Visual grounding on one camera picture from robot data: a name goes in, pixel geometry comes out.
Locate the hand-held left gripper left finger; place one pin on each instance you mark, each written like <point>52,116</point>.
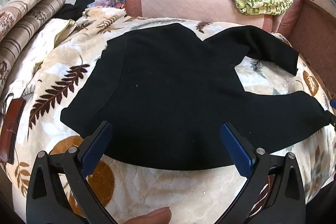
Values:
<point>97,146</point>

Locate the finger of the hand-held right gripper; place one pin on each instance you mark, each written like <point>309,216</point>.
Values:
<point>333,120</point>

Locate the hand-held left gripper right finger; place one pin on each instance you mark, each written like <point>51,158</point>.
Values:
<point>237,151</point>

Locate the black pants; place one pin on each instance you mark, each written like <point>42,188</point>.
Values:
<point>170,95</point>

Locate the person's left hand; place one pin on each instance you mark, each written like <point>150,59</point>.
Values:
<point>149,217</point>

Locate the leaf print blanket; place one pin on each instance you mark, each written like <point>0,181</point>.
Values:
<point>157,192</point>

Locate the brown leather case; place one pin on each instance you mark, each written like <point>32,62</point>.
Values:
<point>11,129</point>

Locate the white yellow cloth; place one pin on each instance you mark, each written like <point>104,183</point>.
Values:
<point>47,35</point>

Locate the black cloth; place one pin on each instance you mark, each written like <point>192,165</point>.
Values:
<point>68,11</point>

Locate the colourful packets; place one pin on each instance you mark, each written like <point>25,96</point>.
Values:
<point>115,1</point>

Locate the brown striped folded blanket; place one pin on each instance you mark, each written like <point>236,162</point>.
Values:
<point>23,19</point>

